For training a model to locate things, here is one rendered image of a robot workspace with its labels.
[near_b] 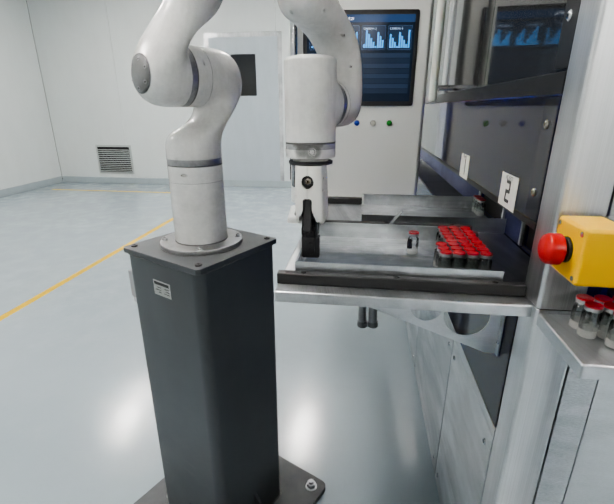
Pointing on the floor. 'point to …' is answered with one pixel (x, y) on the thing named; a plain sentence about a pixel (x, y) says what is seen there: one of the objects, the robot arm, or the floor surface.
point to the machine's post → (565, 137)
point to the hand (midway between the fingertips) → (311, 245)
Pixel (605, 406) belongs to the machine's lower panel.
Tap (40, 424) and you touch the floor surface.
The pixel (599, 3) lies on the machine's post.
